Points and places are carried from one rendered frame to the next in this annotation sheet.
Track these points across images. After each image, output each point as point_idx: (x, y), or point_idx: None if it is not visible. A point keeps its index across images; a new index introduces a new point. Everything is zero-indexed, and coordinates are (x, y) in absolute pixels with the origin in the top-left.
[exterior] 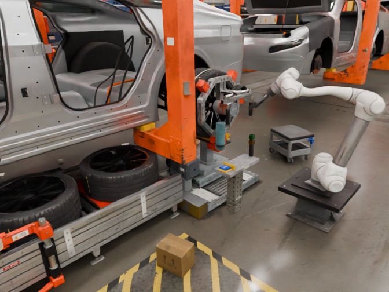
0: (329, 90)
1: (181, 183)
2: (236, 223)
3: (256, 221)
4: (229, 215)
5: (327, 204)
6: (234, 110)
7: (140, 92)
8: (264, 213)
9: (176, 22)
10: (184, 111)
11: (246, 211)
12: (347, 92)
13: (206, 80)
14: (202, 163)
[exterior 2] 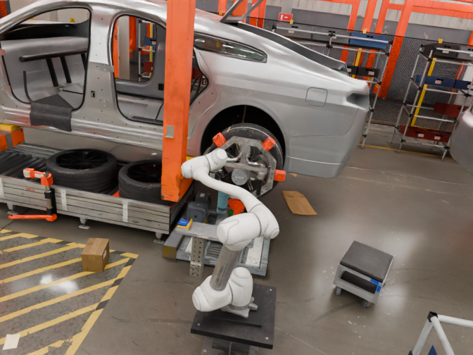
0: (232, 191)
1: (167, 218)
2: (172, 281)
3: (185, 294)
4: (181, 273)
5: (194, 317)
6: (239, 179)
7: None
8: None
9: (165, 70)
10: (167, 151)
11: (198, 282)
12: (248, 206)
13: (231, 136)
14: None
